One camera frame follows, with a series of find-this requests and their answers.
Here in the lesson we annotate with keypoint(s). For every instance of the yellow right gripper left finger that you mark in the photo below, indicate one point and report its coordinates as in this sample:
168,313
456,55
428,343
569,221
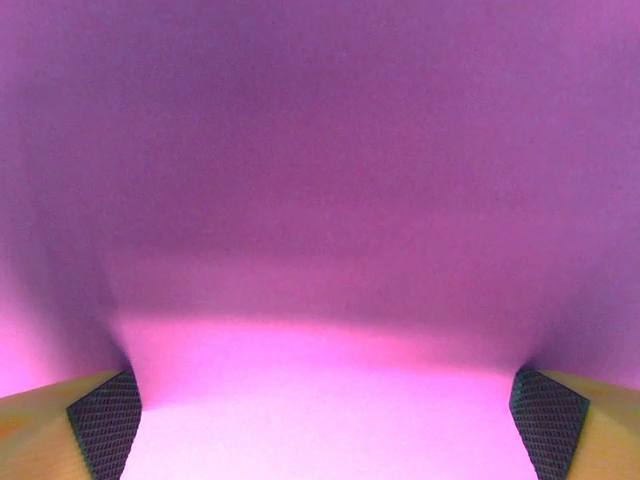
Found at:
60,430

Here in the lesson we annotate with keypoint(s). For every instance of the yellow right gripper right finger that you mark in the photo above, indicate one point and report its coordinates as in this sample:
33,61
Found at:
580,430

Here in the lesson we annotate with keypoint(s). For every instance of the pink paper sheet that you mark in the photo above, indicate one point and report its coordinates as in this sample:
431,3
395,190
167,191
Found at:
320,200

